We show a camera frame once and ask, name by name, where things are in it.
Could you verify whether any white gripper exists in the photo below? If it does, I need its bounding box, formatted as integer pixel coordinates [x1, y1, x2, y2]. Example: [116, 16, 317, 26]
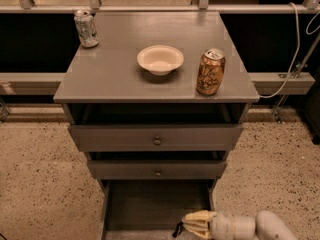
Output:
[182, 210, 256, 240]

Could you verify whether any black rxbar chocolate bar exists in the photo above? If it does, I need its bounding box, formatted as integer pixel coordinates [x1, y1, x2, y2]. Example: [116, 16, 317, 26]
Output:
[172, 221, 184, 238]

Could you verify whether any orange soda can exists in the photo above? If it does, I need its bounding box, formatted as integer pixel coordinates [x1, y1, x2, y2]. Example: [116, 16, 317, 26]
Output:
[196, 48, 226, 95]

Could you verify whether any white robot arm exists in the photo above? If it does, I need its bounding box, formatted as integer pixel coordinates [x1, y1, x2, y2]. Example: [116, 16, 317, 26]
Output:
[181, 210, 298, 240]

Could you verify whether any grey bottom drawer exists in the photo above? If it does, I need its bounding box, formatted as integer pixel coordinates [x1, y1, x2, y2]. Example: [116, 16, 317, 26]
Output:
[97, 180, 214, 240]

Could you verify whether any grey drawer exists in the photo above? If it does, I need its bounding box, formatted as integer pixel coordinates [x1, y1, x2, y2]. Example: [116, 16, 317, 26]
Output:
[97, 180, 214, 240]
[69, 124, 243, 152]
[87, 160, 227, 180]

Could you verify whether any round top drawer knob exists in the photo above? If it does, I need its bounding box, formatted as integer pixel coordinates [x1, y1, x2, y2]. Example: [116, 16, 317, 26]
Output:
[153, 137, 162, 146]

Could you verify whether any grey middle drawer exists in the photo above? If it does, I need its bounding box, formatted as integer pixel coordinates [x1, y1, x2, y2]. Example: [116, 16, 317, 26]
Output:
[87, 160, 227, 180]

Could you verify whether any grey drawer cabinet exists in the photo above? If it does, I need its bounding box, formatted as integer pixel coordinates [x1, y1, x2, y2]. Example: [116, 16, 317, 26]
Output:
[53, 10, 261, 240]

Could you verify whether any grey top drawer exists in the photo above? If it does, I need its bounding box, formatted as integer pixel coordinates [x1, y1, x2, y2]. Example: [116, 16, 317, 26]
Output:
[69, 124, 243, 152]

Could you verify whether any white paper bowl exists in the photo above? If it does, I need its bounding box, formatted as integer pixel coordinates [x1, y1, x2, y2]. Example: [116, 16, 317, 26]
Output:
[137, 45, 184, 76]

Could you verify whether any white green soda can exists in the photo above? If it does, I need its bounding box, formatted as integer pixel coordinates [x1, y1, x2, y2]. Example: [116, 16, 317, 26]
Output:
[74, 10, 99, 48]

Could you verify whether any white cable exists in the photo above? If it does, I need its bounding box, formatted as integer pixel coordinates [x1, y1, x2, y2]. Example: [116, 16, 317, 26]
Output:
[259, 1, 302, 100]

